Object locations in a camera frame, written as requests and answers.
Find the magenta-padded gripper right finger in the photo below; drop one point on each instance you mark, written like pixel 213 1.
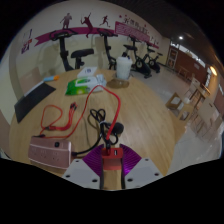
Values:
pixel 131 163

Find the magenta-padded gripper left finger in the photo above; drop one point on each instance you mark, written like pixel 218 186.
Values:
pixel 93 163

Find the red charger block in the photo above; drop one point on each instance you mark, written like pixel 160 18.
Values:
pixel 111 161

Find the pink power strip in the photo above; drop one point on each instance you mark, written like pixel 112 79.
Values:
pixel 50 151

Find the wooden open-back chair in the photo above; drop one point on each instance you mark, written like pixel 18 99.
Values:
pixel 181 106

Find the green wet wipes pack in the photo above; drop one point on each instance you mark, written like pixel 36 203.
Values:
pixel 81 86

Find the brown round coaster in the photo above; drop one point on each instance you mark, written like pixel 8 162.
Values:
pixel 117 83

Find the black flat mat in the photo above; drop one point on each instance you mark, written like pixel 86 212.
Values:
pixel 33 100

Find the group of wooden tables and chairs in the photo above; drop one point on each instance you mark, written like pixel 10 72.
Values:
pixel 206 113

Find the small white box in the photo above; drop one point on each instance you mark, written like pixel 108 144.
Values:
pixel 87 72

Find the blue and orange pen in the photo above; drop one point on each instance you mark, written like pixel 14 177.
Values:
pixel 51 78

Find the white cup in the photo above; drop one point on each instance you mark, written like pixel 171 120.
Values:
pixel 124 68

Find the black exercise bike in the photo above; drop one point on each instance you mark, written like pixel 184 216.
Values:
pixel 106 32
pixel 81 53
pixel 154 63
pixel 141 65

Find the magenta sports wall decal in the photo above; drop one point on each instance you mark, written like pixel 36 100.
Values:
pixel 130 31

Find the purple and red wall poster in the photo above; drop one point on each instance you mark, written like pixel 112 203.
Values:
pixel 26 46

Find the white wall poster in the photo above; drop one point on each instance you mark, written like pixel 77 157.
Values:
pixel 28 34

